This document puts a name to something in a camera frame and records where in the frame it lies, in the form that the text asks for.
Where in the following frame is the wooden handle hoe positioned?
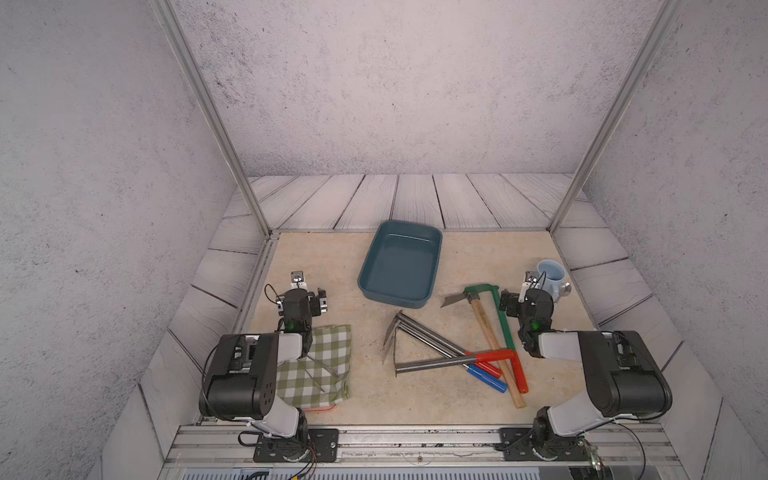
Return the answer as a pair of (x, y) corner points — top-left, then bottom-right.
(442, 293), (526, 409)

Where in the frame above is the green hoe red grip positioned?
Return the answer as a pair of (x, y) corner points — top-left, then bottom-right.
(464, 284), (529, 394)

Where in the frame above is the grey hoe red grip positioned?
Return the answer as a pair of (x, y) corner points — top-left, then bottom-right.
(382, 312), (502, 385)
(394, 349), (516, 374)

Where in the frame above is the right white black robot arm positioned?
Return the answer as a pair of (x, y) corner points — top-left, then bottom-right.
(499, 288), (673, 456)

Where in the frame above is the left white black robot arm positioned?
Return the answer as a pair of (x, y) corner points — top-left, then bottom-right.
(198, 287), (327, 448)

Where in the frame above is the chrome hoe blue grip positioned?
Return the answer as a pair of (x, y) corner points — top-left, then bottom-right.
(383, 323), (508, 393)

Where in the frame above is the teal plastic storage box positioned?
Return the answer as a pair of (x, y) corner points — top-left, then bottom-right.
(358, 220), (443, 309)

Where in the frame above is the light blue mug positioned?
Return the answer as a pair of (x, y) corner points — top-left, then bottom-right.
(537, 259), (572, 303)

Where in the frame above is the green white checkered cloth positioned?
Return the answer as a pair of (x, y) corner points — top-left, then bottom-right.
(277, 325), (352, 410)

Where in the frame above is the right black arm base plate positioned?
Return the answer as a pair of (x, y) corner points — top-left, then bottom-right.
(494, 427), (590, 462)

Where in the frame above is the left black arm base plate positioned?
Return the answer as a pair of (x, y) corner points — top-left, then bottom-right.
(253, 428), (340, 463)

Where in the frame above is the aluminium front rail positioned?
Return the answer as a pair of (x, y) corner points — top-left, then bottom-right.
(159, 424), (688, 479)

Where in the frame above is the left aluminium frame post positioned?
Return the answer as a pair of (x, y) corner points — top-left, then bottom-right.
(150, 0), (272, 237)

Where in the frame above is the aluminium frame post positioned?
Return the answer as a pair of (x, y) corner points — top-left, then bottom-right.
(547, 0), (684, 236)
(150, 0), (272, 237)

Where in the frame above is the right aluminium frame post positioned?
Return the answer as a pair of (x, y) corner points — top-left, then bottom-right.
(547, 0), (684, 236)

